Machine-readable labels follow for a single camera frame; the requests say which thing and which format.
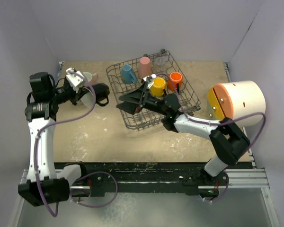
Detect orange mug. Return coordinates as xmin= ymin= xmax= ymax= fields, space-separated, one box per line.
xmin=167 ymin=72 xmax=183 ymax=92

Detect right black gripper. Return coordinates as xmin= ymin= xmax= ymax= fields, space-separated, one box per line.
xmin=117 ymin=81 xmax=169 ymax=116

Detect pink tumbler cup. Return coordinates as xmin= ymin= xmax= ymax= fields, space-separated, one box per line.
xmin=138 ymin=56 xmax=152 ymax=79

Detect purple cable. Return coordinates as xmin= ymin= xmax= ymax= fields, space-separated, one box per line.
xmin=34 ymin=72 xmax=118 ymax=218
xmin=153 ymin=74 xmax=267 ymax=203

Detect black mug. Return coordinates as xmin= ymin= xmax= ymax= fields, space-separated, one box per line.
xmin=92 ymin=83 xmax=110 ymax=107

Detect white cat mug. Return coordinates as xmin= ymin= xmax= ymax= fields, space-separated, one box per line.
xmin=80 ymin=91 xmax=94 ymax=107

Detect clear glass cup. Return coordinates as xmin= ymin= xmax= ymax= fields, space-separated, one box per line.
xmin=154 ymin=55 xmax=169 ymax=67

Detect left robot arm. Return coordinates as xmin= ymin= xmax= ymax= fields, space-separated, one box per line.
xmin=18 ymin=72 xmax=88 ymax=207

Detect white cylinder container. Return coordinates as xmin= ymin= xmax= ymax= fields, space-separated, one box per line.
xmin=223 ymin=80 xmax=266 ymax=119

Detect orange and yellow lid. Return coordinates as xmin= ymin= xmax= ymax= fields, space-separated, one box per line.
xmin=207 ymin=84 xmax=234 ymax=120

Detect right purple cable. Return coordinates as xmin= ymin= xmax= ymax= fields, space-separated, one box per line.
xmin=153 ymin=74 xmax=267 ymax=203

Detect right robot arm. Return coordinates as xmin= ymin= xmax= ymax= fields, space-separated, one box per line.
xmin=116 ymin=87 xmax=250 ymax=185

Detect aluminium frame rail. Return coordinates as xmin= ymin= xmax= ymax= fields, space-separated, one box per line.
xmin=18 ymin=168 xmax=270 ymax=190

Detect yellow mug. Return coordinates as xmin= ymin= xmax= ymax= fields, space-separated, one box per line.
xmin=150 ymin=77 xmax=166 ymax=97

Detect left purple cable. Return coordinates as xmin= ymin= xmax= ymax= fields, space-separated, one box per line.
xmin=34 ymin=72 xmax=118 ymax=218

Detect grey wire dish rack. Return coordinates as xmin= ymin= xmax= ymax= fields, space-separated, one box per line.
xmin=106 ymin=48 xmax=202 ymax=131

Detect pink mug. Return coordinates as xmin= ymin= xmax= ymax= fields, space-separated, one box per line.
xmin=82 ymin=72 xmax=98 ymax=84

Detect blue mug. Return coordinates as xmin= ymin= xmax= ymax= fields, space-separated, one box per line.
xmin=121 ymin=64 xmax=138 ymax=84

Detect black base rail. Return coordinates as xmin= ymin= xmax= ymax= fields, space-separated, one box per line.
xmin=32 ymin=161 xmax=254 ymax=197

